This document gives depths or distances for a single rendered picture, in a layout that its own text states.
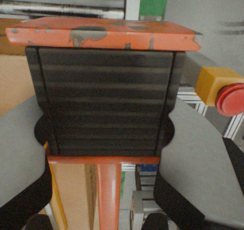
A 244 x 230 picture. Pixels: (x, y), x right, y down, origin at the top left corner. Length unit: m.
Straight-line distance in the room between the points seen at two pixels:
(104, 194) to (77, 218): 0.37
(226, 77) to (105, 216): 0.33
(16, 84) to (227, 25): 1.42
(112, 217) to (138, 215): 0.53
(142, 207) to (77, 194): 0.35
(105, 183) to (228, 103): 0.29
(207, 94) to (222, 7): 1.13
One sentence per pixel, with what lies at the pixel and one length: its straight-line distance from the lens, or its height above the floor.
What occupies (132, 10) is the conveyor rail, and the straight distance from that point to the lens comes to 0.73.
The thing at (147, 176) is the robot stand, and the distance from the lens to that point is 0.83.
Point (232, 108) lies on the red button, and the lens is 0.40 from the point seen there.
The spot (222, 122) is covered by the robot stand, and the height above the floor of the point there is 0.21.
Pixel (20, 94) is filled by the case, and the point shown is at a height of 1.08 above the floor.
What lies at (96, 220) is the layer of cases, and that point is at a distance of 1.81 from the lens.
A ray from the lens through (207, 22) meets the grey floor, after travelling 1.47.
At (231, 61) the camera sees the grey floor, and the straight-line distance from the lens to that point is 1.64.
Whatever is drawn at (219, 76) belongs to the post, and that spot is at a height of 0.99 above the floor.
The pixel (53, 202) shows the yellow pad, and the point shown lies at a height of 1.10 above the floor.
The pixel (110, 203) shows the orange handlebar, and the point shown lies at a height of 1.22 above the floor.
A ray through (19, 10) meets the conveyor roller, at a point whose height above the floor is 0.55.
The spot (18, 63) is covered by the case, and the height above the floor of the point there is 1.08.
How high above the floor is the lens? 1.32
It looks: 58 degrees down
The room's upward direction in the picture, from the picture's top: 177 degrees clockwise
